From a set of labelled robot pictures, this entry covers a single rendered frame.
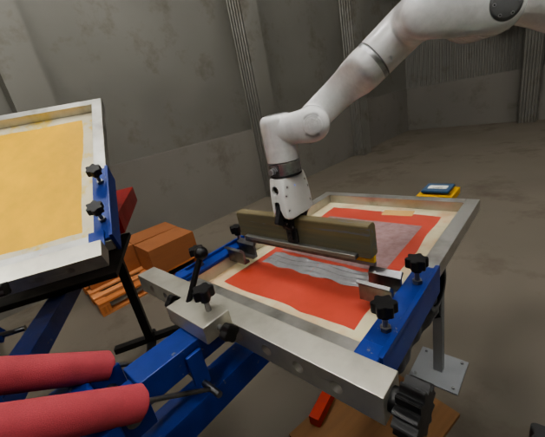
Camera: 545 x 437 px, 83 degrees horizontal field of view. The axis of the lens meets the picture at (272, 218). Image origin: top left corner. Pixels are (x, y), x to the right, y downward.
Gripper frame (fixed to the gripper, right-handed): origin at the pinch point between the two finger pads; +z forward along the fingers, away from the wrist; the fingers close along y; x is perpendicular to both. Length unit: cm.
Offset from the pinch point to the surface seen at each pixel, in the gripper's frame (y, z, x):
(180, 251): 74, 84, 219
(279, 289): -6.9, 13.7, 3.4
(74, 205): -29, -14, 63
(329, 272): 4.1, 13.1, -4.9
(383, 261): 15.7, 14.0, -14.4
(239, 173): 248, 57, 312
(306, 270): 3.2, 13.4, 2.0
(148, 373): -43.6, 4.9, -2.0
